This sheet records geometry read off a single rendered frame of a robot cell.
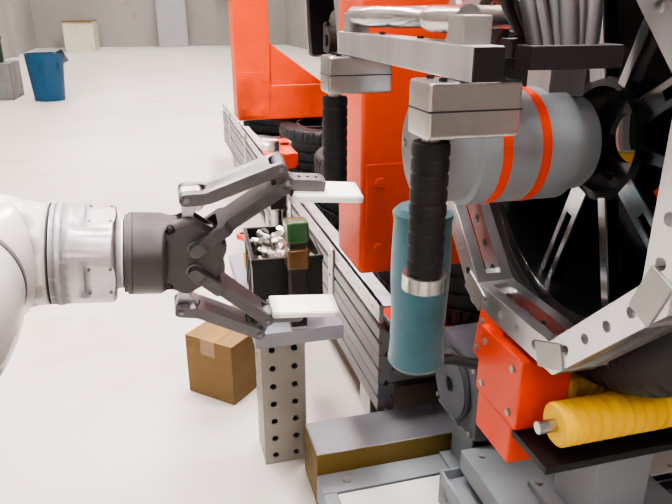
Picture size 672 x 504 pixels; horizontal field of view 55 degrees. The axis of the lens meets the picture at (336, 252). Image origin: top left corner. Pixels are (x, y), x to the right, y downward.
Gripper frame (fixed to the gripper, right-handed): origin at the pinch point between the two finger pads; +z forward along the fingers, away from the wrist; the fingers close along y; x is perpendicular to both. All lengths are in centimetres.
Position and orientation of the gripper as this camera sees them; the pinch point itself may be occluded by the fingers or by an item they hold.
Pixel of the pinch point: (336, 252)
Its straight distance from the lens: 64.1
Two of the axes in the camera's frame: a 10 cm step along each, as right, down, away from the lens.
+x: -2.5, -5.6, 7.9
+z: 9.6, -0.1, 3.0
